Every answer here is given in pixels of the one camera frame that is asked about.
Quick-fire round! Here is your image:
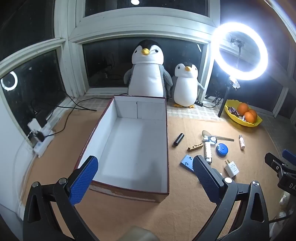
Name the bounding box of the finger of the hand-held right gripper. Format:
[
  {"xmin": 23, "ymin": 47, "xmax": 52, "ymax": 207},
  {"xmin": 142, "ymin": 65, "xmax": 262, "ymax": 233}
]
[
  {"xmin": 282, "ymin": 149, "xmax": 296, "ymax": 166},
  {"xmin": 265, "ymin": 152, "xmax": 296, "ymax": 177}
]

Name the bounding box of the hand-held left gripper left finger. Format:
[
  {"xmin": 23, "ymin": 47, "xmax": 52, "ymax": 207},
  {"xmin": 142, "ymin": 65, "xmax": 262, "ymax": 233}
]
[{"xmin": 23, "ymin": 156, "xmax": 102, "ymax": 241}]

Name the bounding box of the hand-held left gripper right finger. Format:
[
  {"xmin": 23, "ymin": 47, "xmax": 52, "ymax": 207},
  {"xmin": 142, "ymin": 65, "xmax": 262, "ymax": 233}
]
[{"xmin": 192, "ymin": 155, "xmax": 270, "ymax": 241}]

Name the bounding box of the blue phone stand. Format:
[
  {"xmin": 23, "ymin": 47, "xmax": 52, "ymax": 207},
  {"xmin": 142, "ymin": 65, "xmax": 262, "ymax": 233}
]
[{"xmin": 180, "ymin": 154, "xmax": 197, "ymax": 173}]

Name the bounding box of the patterned white usb stick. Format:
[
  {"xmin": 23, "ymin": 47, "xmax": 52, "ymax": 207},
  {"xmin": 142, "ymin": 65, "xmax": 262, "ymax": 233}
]
[{"xmin": 204, "ymin": 142, "xmax": 213, "ymax": 164}]

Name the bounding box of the white charger plug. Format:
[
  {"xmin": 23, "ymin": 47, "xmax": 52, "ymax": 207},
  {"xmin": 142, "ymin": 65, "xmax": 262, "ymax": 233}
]
[{"xmin": 223, "ymin": 160, "xmax": 240, "ymax": 179}]

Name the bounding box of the blue round lid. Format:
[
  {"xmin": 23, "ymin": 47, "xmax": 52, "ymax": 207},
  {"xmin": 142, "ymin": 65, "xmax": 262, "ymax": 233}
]
[{"xmin": 216, "ymin": 143, "xmax": 229, "ymax": 157}]

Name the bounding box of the wooden clothespin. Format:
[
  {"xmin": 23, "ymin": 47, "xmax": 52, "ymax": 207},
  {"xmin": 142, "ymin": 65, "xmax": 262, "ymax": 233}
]
[{"xmin": 187, "ymin": 142, "xmax": 204, "ymax": 152}]

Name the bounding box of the metal spoon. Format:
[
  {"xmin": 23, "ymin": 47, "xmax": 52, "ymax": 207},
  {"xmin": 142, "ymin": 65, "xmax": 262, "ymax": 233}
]
[{"xmin": 202, "ymin": 130, "xmax": 235, "ymax": 142}]

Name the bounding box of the black cylinder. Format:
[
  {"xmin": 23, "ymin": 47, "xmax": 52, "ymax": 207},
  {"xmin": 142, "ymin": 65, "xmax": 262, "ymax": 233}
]
[{"xmin": 173, "ymin": 133, "xmax": 184, "ymax": 147}]

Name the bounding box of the white cardboard box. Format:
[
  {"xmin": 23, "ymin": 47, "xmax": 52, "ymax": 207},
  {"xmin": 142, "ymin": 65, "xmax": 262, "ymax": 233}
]
[{"xmin": 74, "ymin": 95, "xmax": 170, "ymax": 203}]

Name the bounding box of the person's right hand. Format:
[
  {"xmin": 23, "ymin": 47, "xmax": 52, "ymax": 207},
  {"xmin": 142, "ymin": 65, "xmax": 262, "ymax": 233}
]
[{"xmin": 279, "ymin": 192, "xmax": 296, "ymax": 219}]

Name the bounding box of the white power strip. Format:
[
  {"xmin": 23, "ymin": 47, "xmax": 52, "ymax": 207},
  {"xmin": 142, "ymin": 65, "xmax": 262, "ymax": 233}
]
[{"xmin": 32, "ymin": 123, "xmax": 55, "ymax": 158}]

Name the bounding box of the yellow fruit bowl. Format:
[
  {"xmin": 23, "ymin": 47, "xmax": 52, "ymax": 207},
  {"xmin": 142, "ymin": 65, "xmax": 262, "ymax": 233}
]
[{"xmin": 224, "ymin": 99, "xmax": 263, "ymax": 127}]

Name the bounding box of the white power adapter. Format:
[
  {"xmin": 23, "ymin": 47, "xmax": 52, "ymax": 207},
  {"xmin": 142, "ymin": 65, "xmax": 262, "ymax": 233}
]
[{"xmin": 28, "ymin": 119, "xmax": 43, "ymax": 135}]

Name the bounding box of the black power adapter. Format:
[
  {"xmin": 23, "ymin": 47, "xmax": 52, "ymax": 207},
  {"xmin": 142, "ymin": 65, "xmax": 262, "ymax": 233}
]
[{"xmin": 36, "ymin": 111, "xmax": 50, "ymax": 126}]

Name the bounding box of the small penguin plush toy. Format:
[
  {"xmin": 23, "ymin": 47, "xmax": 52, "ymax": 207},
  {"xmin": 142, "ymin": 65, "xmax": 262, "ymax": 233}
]
[{"xmin": 171, "ymin": 63, "xmax": 205, "ymax": 109}]

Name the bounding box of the large penguin plush toy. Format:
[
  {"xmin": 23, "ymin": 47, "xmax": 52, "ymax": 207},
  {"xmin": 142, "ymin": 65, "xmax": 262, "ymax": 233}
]
[{"xmin": 123, "ymin": 39, "xmax": 173, "ymax": 98}]

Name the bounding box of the black power cable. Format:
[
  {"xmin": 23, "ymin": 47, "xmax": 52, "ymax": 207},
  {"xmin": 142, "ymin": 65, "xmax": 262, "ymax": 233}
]
[
  {"xmin": 31, "ymin": 97, "xmax": 97, "ymax": 116},
  {"xmin": 45, "ymin": 93, "xmax": 127, "ymax": 137}
]

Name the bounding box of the black ring light stand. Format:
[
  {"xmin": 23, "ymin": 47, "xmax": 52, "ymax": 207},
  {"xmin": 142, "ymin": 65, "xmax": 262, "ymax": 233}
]
[{"xmin": 217, "ymin": 39, "xmax": 245, "ymax": 118}]

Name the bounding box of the white window frame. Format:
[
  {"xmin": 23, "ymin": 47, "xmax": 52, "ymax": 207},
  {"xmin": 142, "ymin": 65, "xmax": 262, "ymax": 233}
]
[{"xmin": 0, "ymin": 0, "xmax": 296, "ymax": 149}]

